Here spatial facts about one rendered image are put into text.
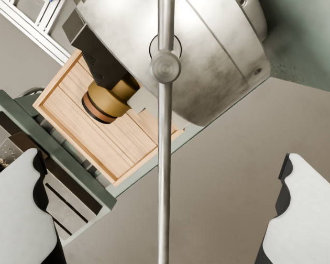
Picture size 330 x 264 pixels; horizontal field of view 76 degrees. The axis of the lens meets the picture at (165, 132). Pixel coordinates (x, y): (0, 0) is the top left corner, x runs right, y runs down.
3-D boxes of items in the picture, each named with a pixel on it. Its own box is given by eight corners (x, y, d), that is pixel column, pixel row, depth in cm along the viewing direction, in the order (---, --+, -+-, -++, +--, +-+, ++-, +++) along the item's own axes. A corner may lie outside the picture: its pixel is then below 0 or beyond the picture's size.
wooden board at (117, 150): (98, 31, 58) (91, 29, 54) (185, 127, 63) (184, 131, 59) (41, 102, 68) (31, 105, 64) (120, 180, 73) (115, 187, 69)
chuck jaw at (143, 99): (169, 57, 34) (217, 112, 35) (174, 58, 39) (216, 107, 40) (124, 102, 38) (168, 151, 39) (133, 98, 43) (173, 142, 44)
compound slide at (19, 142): (22, 131, 60) (6, 137, 55) (48, 156, 61) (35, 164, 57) (-11, 170, 67) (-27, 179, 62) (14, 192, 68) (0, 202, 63)
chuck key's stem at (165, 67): (155, 36, 24) (149, 51, 14) (175, 36, 24) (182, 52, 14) (156, 56, 25) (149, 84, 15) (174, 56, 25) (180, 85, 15)
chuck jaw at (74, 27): (143, 25, 35) (82, -31, 24) (157, 45, 33) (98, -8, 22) (101, 73, 38) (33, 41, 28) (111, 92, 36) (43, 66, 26)
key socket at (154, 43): (151, 31, 24) (149, 32, 21) (180, 31, 24) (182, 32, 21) (151, 61, 25) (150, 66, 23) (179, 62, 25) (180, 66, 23)
